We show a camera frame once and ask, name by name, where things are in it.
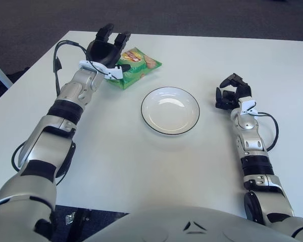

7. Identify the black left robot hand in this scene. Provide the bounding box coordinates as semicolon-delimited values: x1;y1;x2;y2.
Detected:
87;23;132;74

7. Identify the green chips snack bag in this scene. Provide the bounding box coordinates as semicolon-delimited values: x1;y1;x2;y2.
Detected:
107;46;164;90

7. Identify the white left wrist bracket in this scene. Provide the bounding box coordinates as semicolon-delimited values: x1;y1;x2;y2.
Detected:
78;59;124;81

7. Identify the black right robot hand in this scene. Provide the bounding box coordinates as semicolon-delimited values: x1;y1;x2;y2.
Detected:
214;73;253;109

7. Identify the white plate black rim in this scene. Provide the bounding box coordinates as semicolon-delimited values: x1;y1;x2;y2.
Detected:
140;86;200;137

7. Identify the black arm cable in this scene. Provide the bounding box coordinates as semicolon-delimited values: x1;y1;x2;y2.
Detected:
11;39;93;185
255;112;280;152

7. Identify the white table leg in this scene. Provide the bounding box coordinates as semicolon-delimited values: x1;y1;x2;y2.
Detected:
0;56;13;89

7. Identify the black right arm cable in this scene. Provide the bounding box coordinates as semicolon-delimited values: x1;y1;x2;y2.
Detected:
255;112;280;152

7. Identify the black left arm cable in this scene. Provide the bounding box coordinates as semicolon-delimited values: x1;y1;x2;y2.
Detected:
11;39;93;185

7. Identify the black robot waist hardware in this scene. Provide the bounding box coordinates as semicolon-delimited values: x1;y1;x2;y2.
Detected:
52;205;129;242

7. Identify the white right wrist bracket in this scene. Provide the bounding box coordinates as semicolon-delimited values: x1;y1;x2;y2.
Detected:
238;97;259;115

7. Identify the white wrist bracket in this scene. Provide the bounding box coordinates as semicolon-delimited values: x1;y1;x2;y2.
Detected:
238;97;259;115
78;59;124;81

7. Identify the grey robot torso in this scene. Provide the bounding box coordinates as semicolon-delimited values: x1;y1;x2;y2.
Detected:
83;204;303;242

